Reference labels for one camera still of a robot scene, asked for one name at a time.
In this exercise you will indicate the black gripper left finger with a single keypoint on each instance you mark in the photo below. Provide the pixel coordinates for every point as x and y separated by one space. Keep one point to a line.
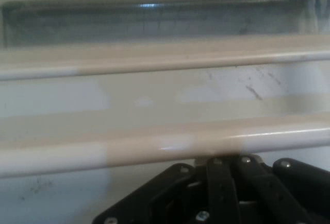
165 198

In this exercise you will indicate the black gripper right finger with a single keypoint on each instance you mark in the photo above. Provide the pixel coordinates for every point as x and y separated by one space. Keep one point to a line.
283 198

